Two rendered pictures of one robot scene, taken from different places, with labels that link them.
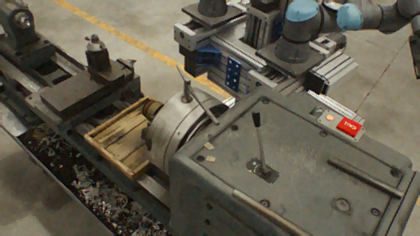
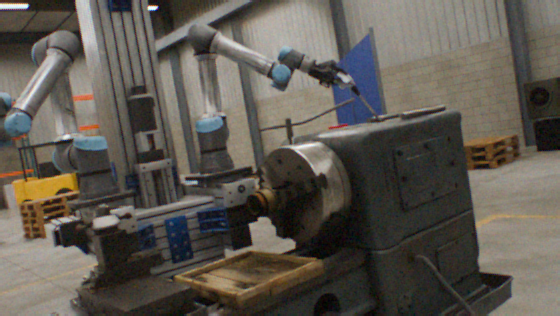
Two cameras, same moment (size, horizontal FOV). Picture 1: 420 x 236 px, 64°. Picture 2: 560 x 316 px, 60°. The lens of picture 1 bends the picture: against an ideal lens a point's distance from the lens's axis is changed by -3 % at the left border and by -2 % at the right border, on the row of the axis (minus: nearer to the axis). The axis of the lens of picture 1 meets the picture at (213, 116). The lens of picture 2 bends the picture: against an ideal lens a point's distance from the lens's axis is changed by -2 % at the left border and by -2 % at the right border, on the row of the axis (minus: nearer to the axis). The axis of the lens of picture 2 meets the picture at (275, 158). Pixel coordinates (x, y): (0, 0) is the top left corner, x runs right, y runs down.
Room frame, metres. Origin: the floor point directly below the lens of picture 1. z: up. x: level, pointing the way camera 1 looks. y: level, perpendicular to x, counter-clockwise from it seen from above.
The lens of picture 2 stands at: (0.43, 1.64, 1.30)
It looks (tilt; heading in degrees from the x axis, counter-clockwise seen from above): 3 degrees down; 287
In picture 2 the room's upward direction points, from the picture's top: 10 degrees counter-clockwise
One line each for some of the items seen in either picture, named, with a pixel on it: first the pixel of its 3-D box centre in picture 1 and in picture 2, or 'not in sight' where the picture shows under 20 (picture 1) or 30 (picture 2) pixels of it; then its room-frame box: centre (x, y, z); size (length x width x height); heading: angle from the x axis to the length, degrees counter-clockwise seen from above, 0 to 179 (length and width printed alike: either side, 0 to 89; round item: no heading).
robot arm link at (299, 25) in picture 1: (302, 19); (210, 132); (1.28, -0.31, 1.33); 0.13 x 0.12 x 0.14; 104
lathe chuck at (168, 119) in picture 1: (186, 132); (299, 192); (0.83, 0.09, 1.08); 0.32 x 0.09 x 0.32; 144
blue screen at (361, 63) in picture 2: not in sight; (356, 122); (1.41, -6.71, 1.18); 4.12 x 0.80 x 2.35; 107
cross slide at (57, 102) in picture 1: (90, 83); (126, 293); (1.21, 0.58, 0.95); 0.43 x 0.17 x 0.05; 144
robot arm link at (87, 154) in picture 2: not in sight; (91, 153); (1.62, 0.06, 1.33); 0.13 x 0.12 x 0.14; 159
